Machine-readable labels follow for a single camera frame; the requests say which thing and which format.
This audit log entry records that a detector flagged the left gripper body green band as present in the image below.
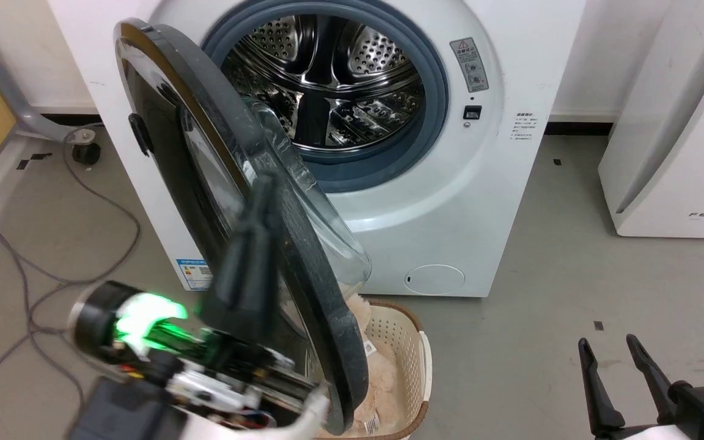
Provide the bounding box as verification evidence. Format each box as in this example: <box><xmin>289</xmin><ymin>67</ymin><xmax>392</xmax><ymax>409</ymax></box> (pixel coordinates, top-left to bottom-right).
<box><xmin>114</xmin><ymin>292</ymin><xmax>331</xmax><ymax>430</ymax></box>

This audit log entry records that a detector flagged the long grey floor cable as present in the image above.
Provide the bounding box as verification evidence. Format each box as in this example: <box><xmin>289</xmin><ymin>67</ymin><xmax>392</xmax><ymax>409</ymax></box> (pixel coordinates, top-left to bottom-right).
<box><xmin>0</xmin><ymin>125</ymin><xmax>142</xmax><ymax>428</ymax></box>

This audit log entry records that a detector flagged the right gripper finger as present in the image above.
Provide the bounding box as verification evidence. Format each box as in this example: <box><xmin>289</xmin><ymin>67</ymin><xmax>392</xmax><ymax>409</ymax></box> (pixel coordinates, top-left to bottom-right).
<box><xmin>626</xmin><ymin>334</ymin><xmax>677</xmax><ymax>424</ymax></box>
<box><xmin>577</xmin><ymin>337</ymin><xmax>626</xmax><ymax>438</ymax></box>

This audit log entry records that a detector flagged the black round washing machine door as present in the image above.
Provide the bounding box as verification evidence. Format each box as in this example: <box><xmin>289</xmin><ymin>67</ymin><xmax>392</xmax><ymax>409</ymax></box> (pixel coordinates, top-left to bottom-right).
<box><xmin>114</xmin><ymin>18</ymin><xmax>372</xmax><ymax>436</ymax></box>

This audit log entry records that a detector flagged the round white filter cover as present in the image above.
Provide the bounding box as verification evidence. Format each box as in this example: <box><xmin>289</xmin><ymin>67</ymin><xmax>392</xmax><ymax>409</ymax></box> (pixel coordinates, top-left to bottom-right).
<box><xmin>403</xmin><ymin>263</ymin><xmax>466</xmax><ymax>297</ymax></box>

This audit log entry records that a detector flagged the white appliance with grey lettering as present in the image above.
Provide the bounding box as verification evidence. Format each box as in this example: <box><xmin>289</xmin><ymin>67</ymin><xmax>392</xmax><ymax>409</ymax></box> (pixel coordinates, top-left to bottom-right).
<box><xmin>598</xmin><ymin>0</ymin><xmax>704</xmax><ymax>239</ymax></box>

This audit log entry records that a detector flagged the beige plush clothing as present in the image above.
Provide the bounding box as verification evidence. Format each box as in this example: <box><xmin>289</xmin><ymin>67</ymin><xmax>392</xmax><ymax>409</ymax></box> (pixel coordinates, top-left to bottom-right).
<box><xmin>332</xmin><ymin>281</ymin><xmax>399</xmax><ymax>438</ymax></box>

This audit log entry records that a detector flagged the blue white energy label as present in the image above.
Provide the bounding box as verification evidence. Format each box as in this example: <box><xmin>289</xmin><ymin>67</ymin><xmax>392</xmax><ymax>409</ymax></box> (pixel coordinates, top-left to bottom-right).
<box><xmin>175</xmin><ymin>258</ymin><xmax>214</xmax><ymax>292</ymax></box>

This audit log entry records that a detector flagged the beige plastic laundry basket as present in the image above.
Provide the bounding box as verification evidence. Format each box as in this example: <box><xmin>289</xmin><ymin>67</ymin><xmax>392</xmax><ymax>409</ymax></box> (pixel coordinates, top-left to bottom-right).
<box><xmin>314</xmin><ymin>298</ymin><xmax>433</xmax><ymax>440</ymax></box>

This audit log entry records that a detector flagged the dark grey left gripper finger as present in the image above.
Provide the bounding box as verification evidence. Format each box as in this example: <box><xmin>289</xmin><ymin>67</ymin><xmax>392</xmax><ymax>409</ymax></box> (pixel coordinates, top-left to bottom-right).
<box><xmin>197</xmin><ymin>174</ymin><xmax>288</xmax><ymax>347</ymax></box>

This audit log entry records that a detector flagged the white front-load washing machine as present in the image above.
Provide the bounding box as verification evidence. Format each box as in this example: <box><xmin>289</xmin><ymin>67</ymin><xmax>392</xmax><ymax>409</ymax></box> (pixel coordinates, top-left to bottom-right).
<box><xmin>46</xmin><ymin>0</ymin><xmax>588</xmax><ymax>298</ymax></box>

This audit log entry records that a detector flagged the black caster wheel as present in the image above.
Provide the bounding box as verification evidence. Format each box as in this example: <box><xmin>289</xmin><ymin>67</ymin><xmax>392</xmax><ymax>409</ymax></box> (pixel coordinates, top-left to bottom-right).
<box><xmin>71</xmin><ymin>142</ymin><xmax>101</xmax><ymax>166</ymax></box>

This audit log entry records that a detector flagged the grey metal furniture leg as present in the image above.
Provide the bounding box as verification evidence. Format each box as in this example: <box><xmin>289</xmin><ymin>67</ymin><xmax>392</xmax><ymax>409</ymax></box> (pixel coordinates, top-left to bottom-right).
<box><xmin>0</xmin><ymin>58</ymin><xmax>103</xmax><ymax>145</ymax></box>

